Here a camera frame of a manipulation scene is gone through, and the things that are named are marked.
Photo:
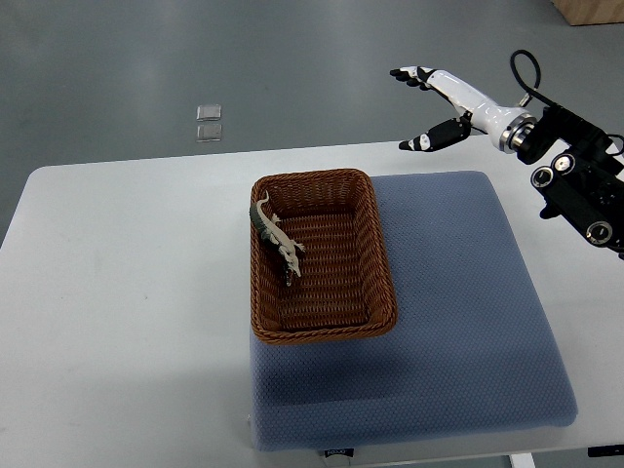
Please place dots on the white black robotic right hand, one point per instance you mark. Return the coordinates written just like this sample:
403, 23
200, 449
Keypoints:
506, 126

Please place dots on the dark toy crocodile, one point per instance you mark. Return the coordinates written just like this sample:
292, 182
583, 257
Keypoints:
269, 231

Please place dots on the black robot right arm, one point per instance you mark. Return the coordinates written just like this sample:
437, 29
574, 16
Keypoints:
581, 184

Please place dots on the brown wicker basket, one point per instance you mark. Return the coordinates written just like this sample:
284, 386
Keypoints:
342, 288

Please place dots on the wooden box corner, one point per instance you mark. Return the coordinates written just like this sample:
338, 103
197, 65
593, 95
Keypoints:
590, 12

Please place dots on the blue-grey foam cushion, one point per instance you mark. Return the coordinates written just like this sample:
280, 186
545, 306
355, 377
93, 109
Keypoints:
472, 350

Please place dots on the upper metal floor plate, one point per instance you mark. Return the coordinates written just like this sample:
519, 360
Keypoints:
208, 112

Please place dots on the black table control panel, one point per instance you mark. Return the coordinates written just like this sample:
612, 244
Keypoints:
606, 451

